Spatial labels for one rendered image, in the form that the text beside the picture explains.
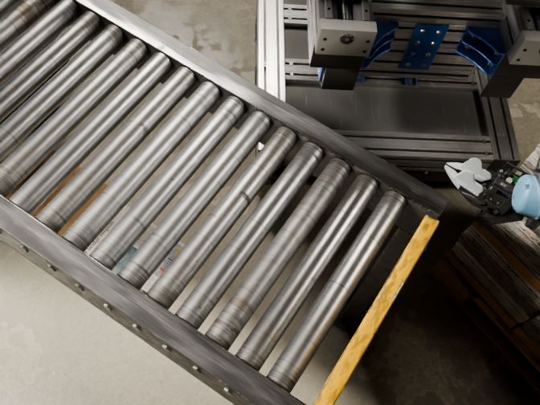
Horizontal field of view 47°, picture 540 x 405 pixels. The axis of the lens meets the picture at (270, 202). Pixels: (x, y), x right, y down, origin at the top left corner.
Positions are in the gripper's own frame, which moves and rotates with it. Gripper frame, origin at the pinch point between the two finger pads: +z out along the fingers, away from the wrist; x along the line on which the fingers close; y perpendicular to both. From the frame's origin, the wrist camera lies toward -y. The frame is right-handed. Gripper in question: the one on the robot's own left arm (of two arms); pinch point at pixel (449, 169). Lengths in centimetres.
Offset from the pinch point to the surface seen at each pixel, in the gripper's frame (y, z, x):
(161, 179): 3, 46, 39
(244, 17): -77, 96, -71
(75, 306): -76, 71, 57
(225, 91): 3, 48, 14
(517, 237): -28.3, -24.0, -13.1
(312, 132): 3.5, 27.7, 11.9
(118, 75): 2, 69, 23
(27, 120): 3, 76, 43
